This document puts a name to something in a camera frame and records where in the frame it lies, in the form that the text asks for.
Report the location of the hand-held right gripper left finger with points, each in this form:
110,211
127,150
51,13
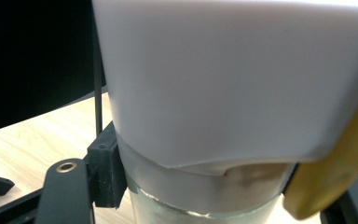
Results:
105,174

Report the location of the white-lidded glass jar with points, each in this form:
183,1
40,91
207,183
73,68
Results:
230,77

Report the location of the yellow blurred object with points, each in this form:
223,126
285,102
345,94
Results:
332,174

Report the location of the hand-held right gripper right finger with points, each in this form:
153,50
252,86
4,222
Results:
292,179

